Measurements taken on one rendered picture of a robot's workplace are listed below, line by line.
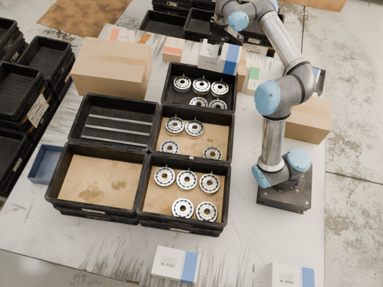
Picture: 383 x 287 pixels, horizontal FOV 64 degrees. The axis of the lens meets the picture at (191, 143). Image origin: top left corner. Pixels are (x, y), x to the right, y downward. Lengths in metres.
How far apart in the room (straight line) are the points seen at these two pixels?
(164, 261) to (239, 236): 0.39
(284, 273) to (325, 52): 2.60
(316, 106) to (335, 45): 1.92
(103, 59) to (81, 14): 1.86
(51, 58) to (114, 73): 1.03
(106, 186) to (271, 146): 0.79
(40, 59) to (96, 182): 1.48
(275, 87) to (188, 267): 0.85
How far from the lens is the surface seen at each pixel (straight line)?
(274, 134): 1.24
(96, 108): 1.77
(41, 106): 2.46
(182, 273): 1.44
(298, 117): 1.80
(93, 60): 1.91
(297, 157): 1.45
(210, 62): 1.58
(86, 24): 3.60
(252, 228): 1.62
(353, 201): 2.74
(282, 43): 1.28
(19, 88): 2.48
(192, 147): 1.59
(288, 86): 1.14
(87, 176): 1.57
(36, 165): 1.80
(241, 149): 1.78
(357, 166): 2.90
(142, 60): 1.87
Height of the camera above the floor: 2.22
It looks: 60 degrees down
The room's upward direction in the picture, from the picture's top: 7 degrees clockwise
